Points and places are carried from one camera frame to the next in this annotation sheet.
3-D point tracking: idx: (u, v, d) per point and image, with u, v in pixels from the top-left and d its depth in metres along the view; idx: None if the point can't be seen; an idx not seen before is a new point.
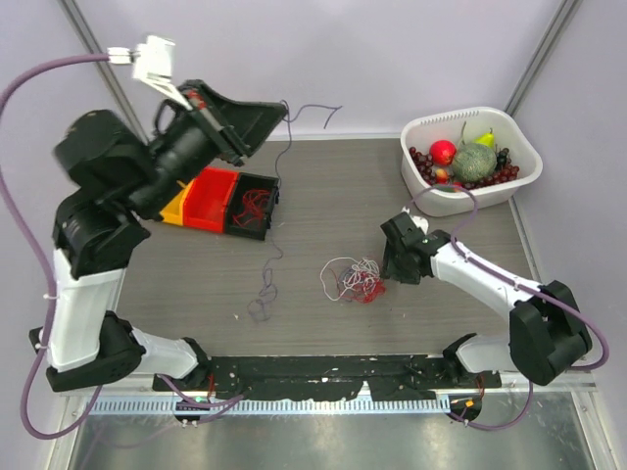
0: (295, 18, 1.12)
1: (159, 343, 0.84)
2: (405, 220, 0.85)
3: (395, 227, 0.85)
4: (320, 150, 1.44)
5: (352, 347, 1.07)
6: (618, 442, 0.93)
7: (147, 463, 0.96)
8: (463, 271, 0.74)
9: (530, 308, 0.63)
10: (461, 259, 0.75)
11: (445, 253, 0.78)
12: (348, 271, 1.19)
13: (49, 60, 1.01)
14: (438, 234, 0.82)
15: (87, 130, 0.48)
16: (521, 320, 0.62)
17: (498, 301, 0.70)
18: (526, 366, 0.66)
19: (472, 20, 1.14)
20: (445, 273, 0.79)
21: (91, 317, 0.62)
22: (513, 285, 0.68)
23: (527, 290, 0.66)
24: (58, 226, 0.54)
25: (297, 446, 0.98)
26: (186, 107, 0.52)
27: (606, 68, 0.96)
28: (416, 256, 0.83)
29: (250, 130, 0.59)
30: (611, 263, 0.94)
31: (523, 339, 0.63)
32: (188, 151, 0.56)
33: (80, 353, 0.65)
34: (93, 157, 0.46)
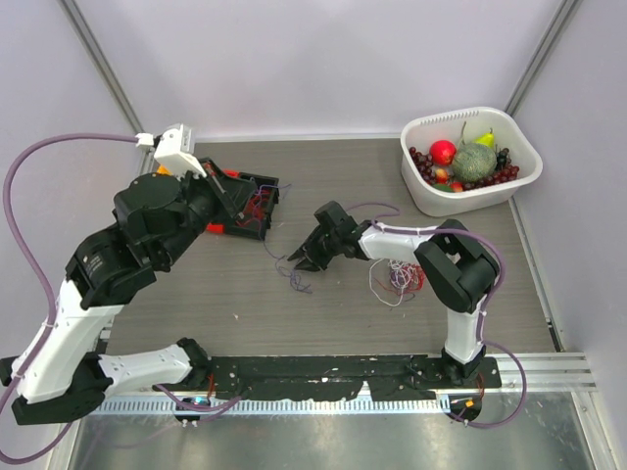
0: (293, 18, 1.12)
1: (133, 366, 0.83)
2: (337, 211, 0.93)
3: (329, 217, 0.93)
4: (320, 149, 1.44)
5: (352, 348, 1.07)
6: (618, 442, 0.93)
7: (147, 463, 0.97)
8: (382, 239, 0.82)
9: (429, 245, 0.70)
10: (381, 232, 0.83)
11: (369, 233, 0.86)
12: (390, 273, 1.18)
13: (52, 58, 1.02)
14: (362, 223, 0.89)
15: (151, 187, 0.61)
16: (424, 256, 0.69)
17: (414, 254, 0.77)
18: (451, 300, 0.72)
19: (471, 19, 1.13)
20: (377, 252, 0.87)
21: (76, 352, 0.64)
22: (416, 233, 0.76)
23: (425, 231, 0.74)
24: (77, 259, 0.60)
25: (297, 446, 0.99)
26: (202, 173, 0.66)
27: (606, 66, 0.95)
28: (351, 247, 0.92)
29: (242, 193, 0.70)
30: (611, 265, 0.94)
31: (433, 272, 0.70)
32: (200, 209, 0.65)
33: (53, 387, 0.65)
34: (154, 207, 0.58)
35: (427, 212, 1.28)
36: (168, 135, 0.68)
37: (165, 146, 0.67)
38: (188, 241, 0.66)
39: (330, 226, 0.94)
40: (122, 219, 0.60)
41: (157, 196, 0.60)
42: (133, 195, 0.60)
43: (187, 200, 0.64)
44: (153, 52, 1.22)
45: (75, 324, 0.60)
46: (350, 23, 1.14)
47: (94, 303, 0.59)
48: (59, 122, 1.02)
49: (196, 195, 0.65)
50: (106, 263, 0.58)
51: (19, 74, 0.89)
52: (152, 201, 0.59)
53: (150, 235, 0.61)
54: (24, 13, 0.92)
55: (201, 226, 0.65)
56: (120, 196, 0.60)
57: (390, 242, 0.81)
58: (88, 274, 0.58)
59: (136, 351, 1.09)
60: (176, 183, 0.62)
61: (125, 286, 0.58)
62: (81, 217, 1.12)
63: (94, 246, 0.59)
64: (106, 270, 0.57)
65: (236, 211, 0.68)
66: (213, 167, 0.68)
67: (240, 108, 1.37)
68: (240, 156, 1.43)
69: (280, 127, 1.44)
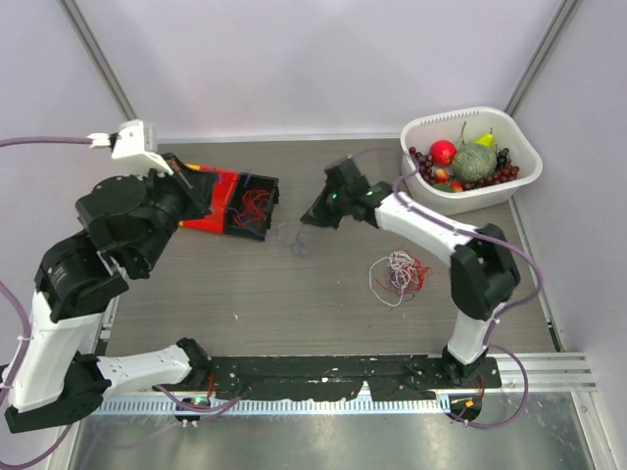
0: (293, 18, 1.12)
1: (131, 367, 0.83)
2: (351, 168, 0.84)
3: (342, 174, 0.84)
4: (320, 150, 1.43)
5: (352, 348, 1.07)
6: (617, 442, 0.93)
7: (147, 464, 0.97)
8: (403, 217, 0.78)
9: (466, 251, 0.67)
10: (406, 211, 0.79)
11: (389, 204, 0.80)
12: (390, 273, 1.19)
13: (51, 58, 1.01)
14: (383, 186, 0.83)
15: (116, 193, 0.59)
16: (459, 261, 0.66)
17: (438, 246, 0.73)
18: (465, 303, 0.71)
19: (471, 19, 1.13)
20: (387, 223, 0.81)
21: (60, 360, 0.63)
22: (452, 230, 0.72)
23: (464, 234, 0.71)
24: (44, 271, 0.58)
25: (297, 446, 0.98)
26: (169, 170, 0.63)
27: (606, 66, 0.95)
28: (361, 208, 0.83)
29: (208, 185, 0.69)
30: (611, 264, 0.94)
31: (461, 277, 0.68)
32: (170, 208, 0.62)
33: (43, 395, 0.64)
34: (116, 214, 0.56)
35: None
36: (127, 133, 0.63)
37: (123, 145, 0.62)
38: (165, 242, 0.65)
39: (341, 184, 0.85)
40: (86, 228, 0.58)
41: (118, 203, 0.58)
42: (96, 202, 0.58)
43: (156, 201, 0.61)
44: (153, 52, 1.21)
45: (48, 336, 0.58)
46: (350, 23, 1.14)
47: (63, 315, 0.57)
48: (58, 121, 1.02)
49: (163, 193, 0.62)
50: (69, 274, 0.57)
51: (18, 74, 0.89)
52: (115, 209, 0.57)
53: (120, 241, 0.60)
54: (24, 12, 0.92)
55: (173, 225, 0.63)
56: (82, 202, 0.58)
57: (411, 222, 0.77)
58: (54, 285, 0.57)
59: (136, 351, 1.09)
60: (138, 187, 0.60)
61: (93, 296, 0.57)
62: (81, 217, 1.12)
63: (59, 257, 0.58)
64: (72, 281, 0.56)
65: (206, 206, 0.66)
66: (178, 164, 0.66)
67: (240, 108, 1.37)
68: (240, 156, 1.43)
69: (280, 128, 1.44)
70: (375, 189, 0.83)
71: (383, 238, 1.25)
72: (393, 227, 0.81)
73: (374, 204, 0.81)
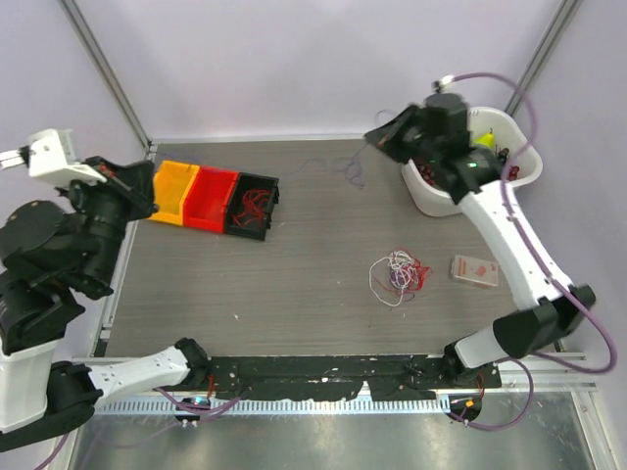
0: (294, 18, 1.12)
1: (125, 375, 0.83)
2: (461, 116, 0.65)
3: (452, 122, 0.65)
4: (320, 150, 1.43)
5: (353, 348, 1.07)
6: (618, 442, 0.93)
7: (147, 464, 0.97)
8: (501, 226, 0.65)
9: (550, 309, 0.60)
10: (506, 214, 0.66)
11: (491, 194, 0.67)
12: (390, 273, 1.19)
13: (51, 57, 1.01)
14: (488, 160, 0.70)
15: (31, 222, 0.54)
16: (538, 317, 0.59)
17: (518, 279, 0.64)
18: (508, 340, 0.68)
19: (472, 19, 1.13)
20: (470, 209, 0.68)
21: (31, 382, 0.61)
22: (547, 276, 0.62)
23: (556, 287, 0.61)
24: None
25: (297, 446, 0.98)
26: (103, 179, 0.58)
27: (607, 65, 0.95)
28: (451, 174, 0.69)
29: (144, 179, 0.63)
30: (611, 265, 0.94)
31: (525, 324, 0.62)
32: (108, 218, 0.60)
33: (24, 413, 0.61)
34: (31, 249, 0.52)
35: (427, 212, 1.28)
36: (42, 146, 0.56)
37: (38, 163, 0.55)
38: (114, 254, 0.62)
39: (442, 133, 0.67)
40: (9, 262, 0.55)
41: (31, 235, 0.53)
42: (10, 235, 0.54)
43: (93, 210, 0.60)
44: (153, 51, 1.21)
45: (8, 366, 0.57)
46: (351, 23, 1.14)
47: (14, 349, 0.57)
48: (58, 121, 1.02)
49: (100, 204, 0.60)
50: (9, 308, 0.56)
51: (18, 73, 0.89)
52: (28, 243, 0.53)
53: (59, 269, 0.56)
54: (24, 11, 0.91)
55: (117, 233, 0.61)
56: None
57: (507, 238, 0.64)
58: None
59: (135, 351, 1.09)
60: (53, 213, 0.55)
61: (41, 328, 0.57)
62: None
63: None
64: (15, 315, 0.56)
65: (146, 205, 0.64)
66: (110, 167, 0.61)
67: (241, 108, 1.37)
68: (240, 155, 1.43)
69: (280, 128, 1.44)
70: (477, 160, 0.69)
71: (383, 238, 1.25)
72: (474, 216, 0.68)
73: (469, 176, 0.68)
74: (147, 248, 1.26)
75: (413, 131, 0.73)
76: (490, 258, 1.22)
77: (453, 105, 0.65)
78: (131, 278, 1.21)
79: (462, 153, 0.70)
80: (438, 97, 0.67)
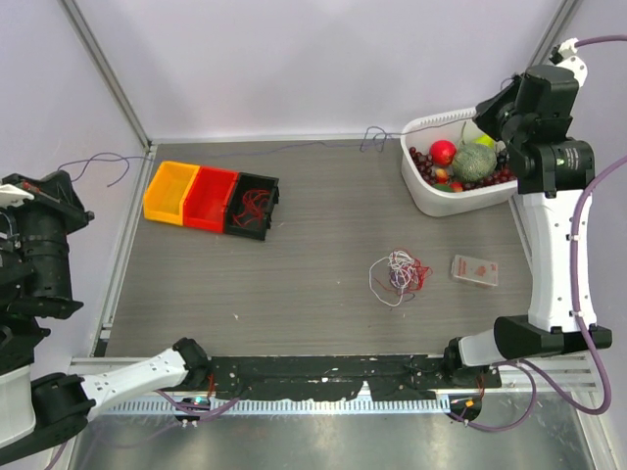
0: (294, 18, 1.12)
1: (120, 382, 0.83)
2: (564, 96, 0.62)
3: (547, 101, 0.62)
4: (320, 150, 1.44)
5: (353, 348, 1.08)
6: (618, 442, 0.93)
7: (147, 464, 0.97)
8: (554, 242, 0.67)
9: (556, 339, 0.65)
10: (567, 235, 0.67)
11: (565, 202, 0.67)
12: (390, 273, 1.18)
13: (53, 57, 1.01)
14: (580, 156, 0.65)
15: None
16: (540, 343, 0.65)
17: (545, 299, 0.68)
18: (507, 344, 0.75)
19: (472, 20, 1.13)
20: (534, 209, 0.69)
21: (12, 402, 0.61)
22: (573, 310, 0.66)
23: (578, 324, 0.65)
24: None
25: (297, 446, 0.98)
26: (29, 196, 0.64)
27: (608, 65, 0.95)
28: (531, 161, 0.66)
29: (66, 188, 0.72)
30: (612, 264, 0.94)
31: (529, 341, 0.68)
32: (47, 233, 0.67)
33: (11, 432, 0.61)
34: None
35: (427, 212, 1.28)
36: None
37: None
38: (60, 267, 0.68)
39: (535, 112, 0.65)
40: None
41: None
42: None
43: (29, 231, 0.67)
44: (153, 53, 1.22)
45: None
46: (351, 23, 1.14)
47: None
48: (59, 121, 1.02)
49: (35, 224, 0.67)
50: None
51: (18, 73, 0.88)
52: None
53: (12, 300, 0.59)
54: (24, 12, 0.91)
55: (59, 246, 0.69)
56: None
57: (557, 257, 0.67)
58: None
59: (136, 351, 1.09)
60: None
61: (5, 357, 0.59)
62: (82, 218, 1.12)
63: None
64: None
65: (80, 213, 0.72)
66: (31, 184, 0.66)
67: (241, 108, 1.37)
68: (240, 156, 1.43)
69: (280, 127, 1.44)
70: (567, 154, 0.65)
71: (383, 238, 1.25)
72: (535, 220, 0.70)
73: (552, 168, 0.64)
74: (148, 248, 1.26)
75: (509, 107, 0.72)
76: (490, 258, 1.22)
77: (558, 80, 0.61)
78: (131, 278, 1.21)
79: (554, 140, 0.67)
80: (544, 70, 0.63)
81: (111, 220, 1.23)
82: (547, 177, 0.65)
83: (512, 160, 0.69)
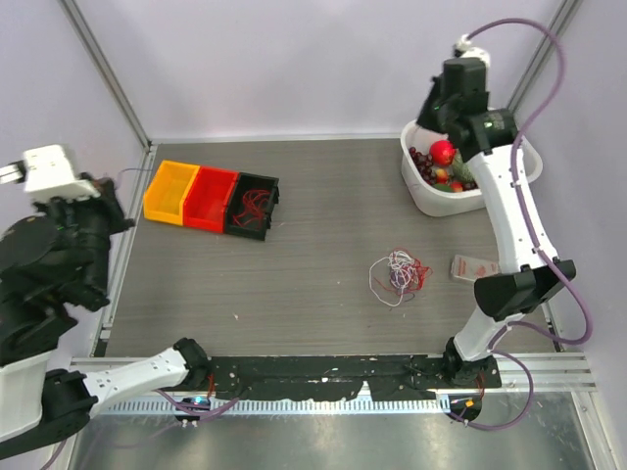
0: (294, 18, 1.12)
1: (121, 379, 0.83)
2: (478, 74, 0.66)
3: (465, 79, 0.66)
4: (319, 150, 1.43)
5: (352, 347, 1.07)
6: (617, 442, 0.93)
7: (146, 464, 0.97)
8: (502, 192, 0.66)
9: (527, 275, 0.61)
10: (508, 181, 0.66)
11: (500, 158, 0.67)
12: (390, 273, 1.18)
13: (53, 56, 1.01)
14: (506, 118, 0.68)
15: (28, 237, 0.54)
16: (513, 283, 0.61)
17: (506, 244, 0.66)
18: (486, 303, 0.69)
19: (472, 19, 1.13)
20: (477, 169, 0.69)
21: (24, 393, 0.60)
22: (534, 247, 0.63)
23: (543, 257, 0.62)
24: None
25: (297, 446, 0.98)
26: (93, 193, 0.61)
27: (609, 64, 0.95)
28: (465, 129, 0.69)
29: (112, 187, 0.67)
30: (612, 263, 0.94)
31: (500, 288, 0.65)
32: (98, 228, 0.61)
33: (19, 424, 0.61)
34: (28, 262, 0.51)
35: (428, 213, 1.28)
36: (46, 163, 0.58)
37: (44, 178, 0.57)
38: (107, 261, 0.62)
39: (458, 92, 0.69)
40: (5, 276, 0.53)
41: (31, 248, 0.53)
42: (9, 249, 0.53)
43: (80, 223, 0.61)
44: (153, 52, 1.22)
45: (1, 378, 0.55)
46: (351, 23, 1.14)
47: (6, 360, 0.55)
48: (58, 121, 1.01)
49: (88, 216, 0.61)
50: (6, 318, 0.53)
51: (17, 72, 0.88)
52: (27, 254, 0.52)
53: (65, 280, 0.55)
54: (24, 11, 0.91)
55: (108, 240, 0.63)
56: None
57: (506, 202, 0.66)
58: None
59: (136, 351, 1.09)
60: (46, 227, 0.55)
61: (35, 337, 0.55)
62: None
63: None
64: (8, 325, 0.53)
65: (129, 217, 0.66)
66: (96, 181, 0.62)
67: (240, 108, 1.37)
68: (240, 155, 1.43)
69: (279, 127, 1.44)
70: (493, 117, 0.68)
71: (383, 238, 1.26)
72: (480, 179, 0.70)
73: (484, 133, 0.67)
74: (148, 248, 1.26)
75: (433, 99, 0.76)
76: (489, 258, 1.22)
77: (470, 65, 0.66)
78: (131, 278, 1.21)
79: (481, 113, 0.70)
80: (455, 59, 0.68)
81: None
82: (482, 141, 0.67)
83: (448, 136, 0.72)
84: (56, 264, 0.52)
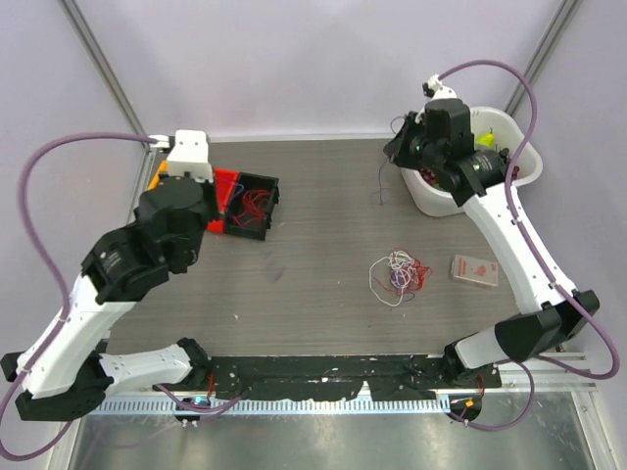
0: (293, 19, 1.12)
1: (134, 364, 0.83)
2: (462, 119, 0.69)
3: (449, 126, 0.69)
4: (319, 150, 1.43)
5: (349, 348, 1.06)
6: (617, 443, 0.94)
7: (146, 464, 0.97)
8: (505, 229, 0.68)
9: (549, 313, 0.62)
10: (510, 219, 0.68)
11: (495, 197, 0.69)
12: (390, 273, 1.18)
13: (54, 57, 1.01)
14: (493, 161, 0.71)
15: (173, 189, 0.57)
16: (539, 323, 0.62)
17: (523, 283, 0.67)
18: (511, 343, 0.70)
19: (472, 19, 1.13)
20: (474, 211, 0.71)
21: (86, 347, 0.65)
22: (551, 281, 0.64)
23: (562, 292, 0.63)
24: (96, 254, 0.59)
25: (297, 446, 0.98)
26: (209, 179, 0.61)
27: (610, 64, 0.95)
28: (456, 175, 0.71)
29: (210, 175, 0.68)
30: (612, 263, 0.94)
31: (526, 330, 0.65)
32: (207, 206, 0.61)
33: (59, 382, 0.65)
34: (179, 208, 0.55)
35: (428, 212, 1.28)
36: (191, 140, 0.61)
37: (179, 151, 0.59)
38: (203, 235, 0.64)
39: (445, 136, 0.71)
40: (144, 219, 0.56)
41: (180, 196, 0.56)
42: (159, 194, 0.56)
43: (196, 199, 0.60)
44: (153, 52, 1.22)
45: (88, 318, 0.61)
46: (351, 23, 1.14)
47: (109, 297, 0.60)
48: (57, 121, 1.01)
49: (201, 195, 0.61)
50: (124, 258, 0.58)
51: (17, 72, 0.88)
52: (177, 202, 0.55)
53: (171, 234, 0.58)
54: (24, 13, 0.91)
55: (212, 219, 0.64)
56: (145, 194, 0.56)
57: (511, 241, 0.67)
58: (106, 270, 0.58)
59: (136, 351, 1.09)
60: (195, 184, 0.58)
61: (142, 281, 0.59)
62: (84, 217, 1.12)
63: (112, 243, 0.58)
64: (122, 267, 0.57)
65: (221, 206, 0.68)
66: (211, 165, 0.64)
67: (240, 108, 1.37)
68: (240, 155, 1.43)
69: (279, 126, 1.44)
70: (482, 160, 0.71)
71: (383, 238, 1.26)
72: (479, 219, 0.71)
73: (473, 174, 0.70)
74: None
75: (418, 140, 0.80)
76: (490, 258, 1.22)
77: (455, 110, 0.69)
78: None
79: (469, 154, 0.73)
80: (438, 103, 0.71)
81: (110, 220, 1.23)
82: (473, 183, 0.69)
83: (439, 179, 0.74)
84: (167, 215, 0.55)
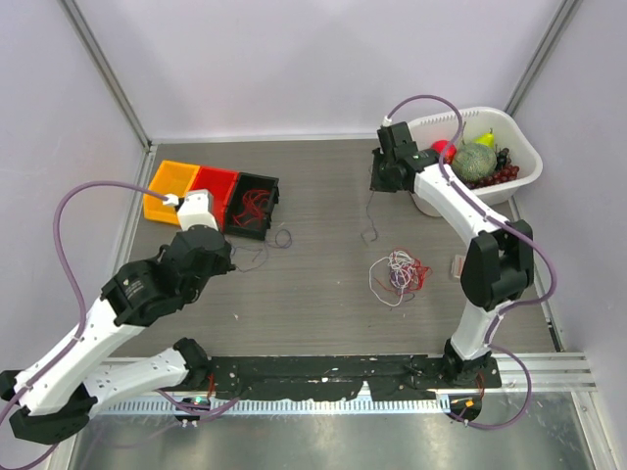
0: (292, 18, 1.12)
1: (122, 379, 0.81)
2: (401, 129, 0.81)
3: (391, 136, 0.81)
4: (319, 150, 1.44)
5: (352, 347, 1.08)
6: (617, 442, 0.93)
7: (146, 464, 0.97)
8: (442, 193, 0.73)
9: (488, 237, 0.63)
10: (445, 183, 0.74)
11: (431, 171, 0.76)
12: (390, 273, 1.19)
13: (53, 57, 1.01)
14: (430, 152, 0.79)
15: (202, 233, 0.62)
16: (478, 248, 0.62)
17: (464, 228, 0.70)
18: (471, 288, 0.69)
19: (472, 20, 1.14)
20: (420, 189, 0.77)
21: (88, 368, 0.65)
22: (483, 216, 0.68)
23: (494, 221, 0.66)
24: (119, 281, 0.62)
25: (297, 446, 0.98)
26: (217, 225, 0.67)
27: (608, 64, 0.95)
28: (402, 167, 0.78)
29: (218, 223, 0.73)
30: (610, 262, 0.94)
31: (474, 261, 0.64)
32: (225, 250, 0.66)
33: (54, 402, 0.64)
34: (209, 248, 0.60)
35: (427, 213, 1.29)
36: (195, 197, 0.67)
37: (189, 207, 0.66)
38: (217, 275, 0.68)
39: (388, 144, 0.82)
40: (173, 255, 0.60)
41: (210, 238, 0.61)
42: (191, 234, 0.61)
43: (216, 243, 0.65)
44: (153, 53, 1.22)
45: (103, 338, 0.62)
46: (351, 23, 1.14)
47: (125, 322, 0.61)
48: (58, 122, 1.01)
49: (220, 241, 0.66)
50: (145, 287, 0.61)
51: (18, 72, 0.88)
52: (206, 241, 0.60)
53: (194, 271, 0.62)
54: (24, 12, 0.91)
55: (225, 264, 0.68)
56: (179, 234, 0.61)
57: (446, 197, 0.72)
58: (128, 296, 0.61)
59: (136, 350, 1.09)
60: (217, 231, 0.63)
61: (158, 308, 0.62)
62: (85, 217, 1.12)
63: (134, 271, 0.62)
64: (144, 295, 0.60)
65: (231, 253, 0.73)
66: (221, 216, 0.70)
67: (240, 108, 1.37)
68: (239, 155, 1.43)
69: (278, 127, 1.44)
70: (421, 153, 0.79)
71: (383, 238, 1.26)
72: (427, 197, 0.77)
73: (414, 163, 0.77)
74: (148, 248, 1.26)
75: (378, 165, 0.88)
76: None
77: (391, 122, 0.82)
78: None
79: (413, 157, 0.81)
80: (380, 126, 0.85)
81: (110, 221, 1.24)
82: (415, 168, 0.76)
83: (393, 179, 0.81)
84: (194, 252, 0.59)
